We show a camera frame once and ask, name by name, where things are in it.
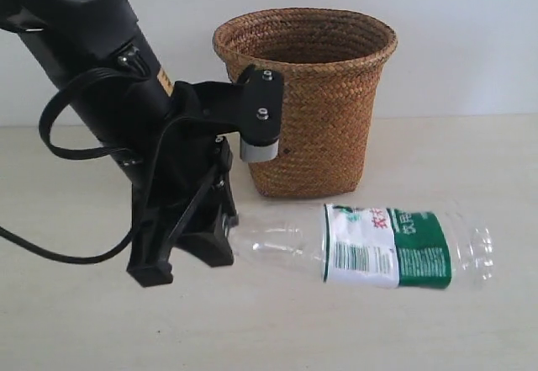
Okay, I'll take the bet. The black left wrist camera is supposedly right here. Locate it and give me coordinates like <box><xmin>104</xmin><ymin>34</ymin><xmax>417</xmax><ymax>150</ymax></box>
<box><xmin>194</xmin><ymin>64</ymin><xmax>284</xmax><ymax>163</ymax></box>

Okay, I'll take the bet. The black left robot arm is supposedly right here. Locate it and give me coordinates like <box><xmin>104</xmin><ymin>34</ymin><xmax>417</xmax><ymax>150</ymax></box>
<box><xmin>1</xmin><ymin>0</ymin><xmax>244</xmax><ymax>287</ymax></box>

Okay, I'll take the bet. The brown woven wicker basket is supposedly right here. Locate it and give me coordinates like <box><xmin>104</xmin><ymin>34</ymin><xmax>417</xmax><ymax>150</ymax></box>
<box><xmin>212</xmin><ymin>7</ymin><xmax>398</xmax><ymax>199</ymax></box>

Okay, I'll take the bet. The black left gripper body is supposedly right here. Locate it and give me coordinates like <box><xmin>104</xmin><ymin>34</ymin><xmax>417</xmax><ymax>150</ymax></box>
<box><xmin>96</xmin><ymin>80</ymin><xmax>236</xmax><ymax>246</ymax></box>

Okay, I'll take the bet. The clear plastic bottle green label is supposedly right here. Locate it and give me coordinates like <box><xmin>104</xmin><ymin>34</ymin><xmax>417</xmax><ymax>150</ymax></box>
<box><xmin>229</xmin><ymin>202</ymin><xmax>494</xmax><ymax>290</ymax></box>

